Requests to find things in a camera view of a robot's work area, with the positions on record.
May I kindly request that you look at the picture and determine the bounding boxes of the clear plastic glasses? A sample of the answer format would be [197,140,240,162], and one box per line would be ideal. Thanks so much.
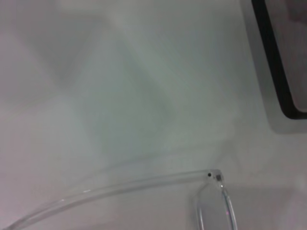
[0,169,238,230]

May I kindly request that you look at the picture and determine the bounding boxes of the black glasses case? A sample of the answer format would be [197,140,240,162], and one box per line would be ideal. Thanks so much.
[250,0,307,120]

